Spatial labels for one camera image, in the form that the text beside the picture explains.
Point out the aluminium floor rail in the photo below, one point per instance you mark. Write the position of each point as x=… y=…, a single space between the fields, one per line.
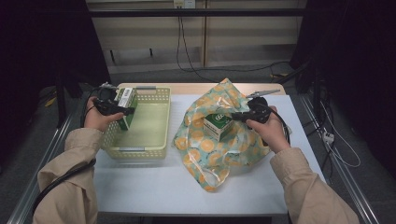
x=345 y=174
x=53 y=146

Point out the orange print shopping bag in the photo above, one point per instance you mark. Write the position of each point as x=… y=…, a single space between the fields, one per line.
x=205 y=149

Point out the pale yellow plastic basket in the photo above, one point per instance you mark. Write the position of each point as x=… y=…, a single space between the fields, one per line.
x=146 y=130

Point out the tall green white box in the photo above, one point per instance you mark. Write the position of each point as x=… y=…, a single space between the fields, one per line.
x=127 y=98

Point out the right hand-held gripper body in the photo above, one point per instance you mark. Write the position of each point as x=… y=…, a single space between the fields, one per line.
x=258 y=109

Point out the person's right hand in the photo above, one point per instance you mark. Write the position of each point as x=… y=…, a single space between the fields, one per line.
x=274 y=133

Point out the dark curtain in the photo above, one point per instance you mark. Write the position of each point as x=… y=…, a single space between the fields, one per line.
x=46 y=46
x=358 y=62

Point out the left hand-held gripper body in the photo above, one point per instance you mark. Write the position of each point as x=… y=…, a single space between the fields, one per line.
x=107 y=102

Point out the white wall socket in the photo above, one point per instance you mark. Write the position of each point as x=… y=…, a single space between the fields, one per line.
x=184 y=3

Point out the person's left hand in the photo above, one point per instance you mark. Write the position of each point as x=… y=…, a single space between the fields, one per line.
x=96 y=119

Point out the white power strip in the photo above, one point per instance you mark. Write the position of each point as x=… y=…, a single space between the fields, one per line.
x=328 y=137

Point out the green white cube box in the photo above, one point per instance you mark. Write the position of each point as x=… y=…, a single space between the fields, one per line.
x=218 y=124

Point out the black horizontal bar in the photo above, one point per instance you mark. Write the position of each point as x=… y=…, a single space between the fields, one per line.
x=199 y=12

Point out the black metal stand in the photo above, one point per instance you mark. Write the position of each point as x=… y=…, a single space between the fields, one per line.
x=61 y=99

